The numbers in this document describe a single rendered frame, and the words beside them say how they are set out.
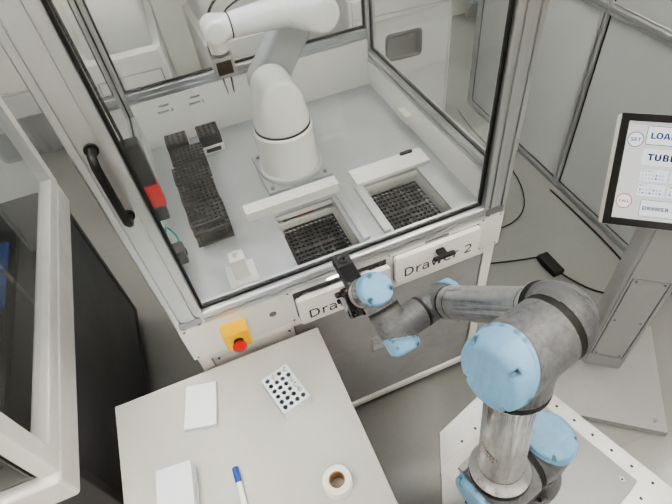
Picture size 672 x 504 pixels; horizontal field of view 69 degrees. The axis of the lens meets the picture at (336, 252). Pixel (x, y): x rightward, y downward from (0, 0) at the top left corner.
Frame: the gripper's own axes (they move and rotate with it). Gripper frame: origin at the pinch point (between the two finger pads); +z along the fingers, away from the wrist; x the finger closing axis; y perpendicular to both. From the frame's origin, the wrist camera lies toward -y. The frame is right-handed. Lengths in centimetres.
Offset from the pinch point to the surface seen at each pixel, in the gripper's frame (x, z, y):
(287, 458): -30.9, -5.3, 34.3
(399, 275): 18.2, 7.1, 1.1
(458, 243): 38.2, 3.4, -1.5
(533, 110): 165, 118, -62
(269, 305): -21.7, 2.8, -4.1
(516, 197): 137, 125, -18
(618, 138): 84, -19, -12
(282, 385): -25.9, 2.0, 17.7
